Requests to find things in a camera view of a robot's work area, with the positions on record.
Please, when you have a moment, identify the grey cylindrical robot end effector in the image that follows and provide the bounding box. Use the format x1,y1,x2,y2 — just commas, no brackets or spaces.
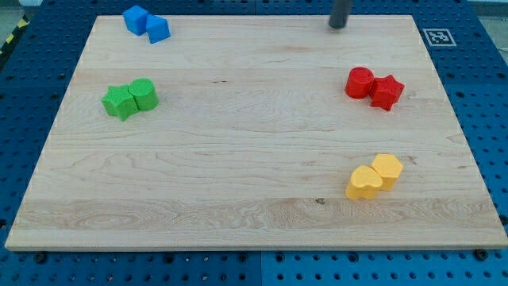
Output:
329,0,353,29

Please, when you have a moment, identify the black bolt left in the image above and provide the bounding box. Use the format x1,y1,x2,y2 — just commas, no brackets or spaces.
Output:
33,252,48,265

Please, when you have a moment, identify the red star block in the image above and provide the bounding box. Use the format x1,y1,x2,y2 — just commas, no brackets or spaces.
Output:
369,75,405,111

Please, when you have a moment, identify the yellow heart block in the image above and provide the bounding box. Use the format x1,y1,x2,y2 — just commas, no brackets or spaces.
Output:
344,165,383,199

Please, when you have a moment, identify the yellow black hazard tape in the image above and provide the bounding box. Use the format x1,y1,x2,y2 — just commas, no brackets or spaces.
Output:
1,14,30,56

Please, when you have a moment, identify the red cylinder block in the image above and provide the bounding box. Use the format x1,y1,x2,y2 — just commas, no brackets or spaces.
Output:
344,67,374,99

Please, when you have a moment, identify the green cylinder block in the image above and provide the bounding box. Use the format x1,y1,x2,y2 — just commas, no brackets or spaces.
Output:
129,78,159,111

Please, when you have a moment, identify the green star block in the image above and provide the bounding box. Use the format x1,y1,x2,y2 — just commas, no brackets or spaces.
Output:
102,84,140,122

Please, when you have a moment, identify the blue cube block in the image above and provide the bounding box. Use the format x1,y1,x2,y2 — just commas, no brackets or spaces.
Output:
122,6,149,36

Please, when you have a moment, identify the white fiducial marker tag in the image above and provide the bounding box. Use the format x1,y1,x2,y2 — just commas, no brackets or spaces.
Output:
422,28,456,47

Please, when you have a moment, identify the black bolt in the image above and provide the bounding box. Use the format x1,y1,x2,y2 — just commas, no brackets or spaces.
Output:
474,249,489,261
33,252,48,265

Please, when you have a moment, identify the black bolt right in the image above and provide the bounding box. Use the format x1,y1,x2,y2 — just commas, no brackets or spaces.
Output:
474,249,489,261

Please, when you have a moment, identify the blue wedge block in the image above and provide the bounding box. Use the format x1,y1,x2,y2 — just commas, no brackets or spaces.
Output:
146,14,171,44

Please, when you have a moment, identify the yellow pentagon block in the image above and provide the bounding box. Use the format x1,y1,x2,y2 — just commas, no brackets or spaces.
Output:
371,153,404,191

